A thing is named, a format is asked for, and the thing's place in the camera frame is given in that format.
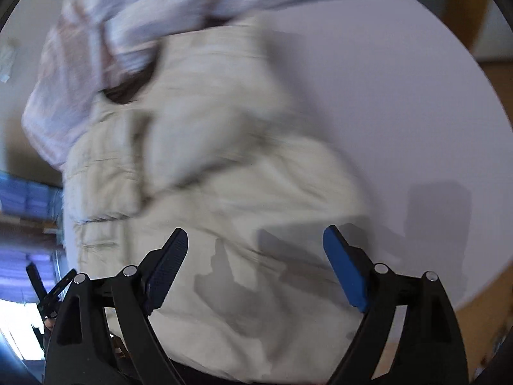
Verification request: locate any beige puffer jacket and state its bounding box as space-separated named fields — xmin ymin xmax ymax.
xmin=60 ymin=16 xmax=381 ymax=383

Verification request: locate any pale patterned quilt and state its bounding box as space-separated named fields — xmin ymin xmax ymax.
xmin=22 ymin=0 xmax=401 ymax=169

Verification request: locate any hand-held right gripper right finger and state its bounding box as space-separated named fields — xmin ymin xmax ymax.
xmin=323 ymin=226 xmax=469 ymax=385

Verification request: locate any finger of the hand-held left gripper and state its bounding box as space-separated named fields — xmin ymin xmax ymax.
xmin=26 ymin=262 xmax=47 ymax=307
xmin=41 ymin=269 xmax=78 ymax=305

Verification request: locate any blue cloth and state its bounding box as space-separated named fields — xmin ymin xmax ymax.
xmin=0 ymin=170 xmax=62 ymax=219

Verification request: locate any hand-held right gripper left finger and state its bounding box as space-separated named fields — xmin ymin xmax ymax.
xmin=43 ymin=228 xmax=189 ymax=385

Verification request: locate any orange wooden frame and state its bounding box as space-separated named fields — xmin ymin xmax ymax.
xmin=439 ymin=0 xmax=495 ymax=59

